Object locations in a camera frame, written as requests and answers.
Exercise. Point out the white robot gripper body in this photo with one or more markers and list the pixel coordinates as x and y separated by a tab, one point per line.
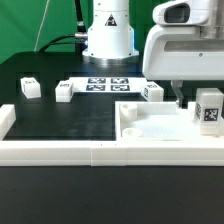
186	42

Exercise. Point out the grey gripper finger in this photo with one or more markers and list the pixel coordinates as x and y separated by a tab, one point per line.
180	100

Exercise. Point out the white square table top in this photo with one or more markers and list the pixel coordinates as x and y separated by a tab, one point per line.
135	120

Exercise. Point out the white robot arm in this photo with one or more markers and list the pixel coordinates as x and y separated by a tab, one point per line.
110	37

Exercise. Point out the white sheet of tags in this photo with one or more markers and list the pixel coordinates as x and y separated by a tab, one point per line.
107	84

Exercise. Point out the white U-shaped obstacle fence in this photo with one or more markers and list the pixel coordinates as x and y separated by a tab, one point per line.
207	152

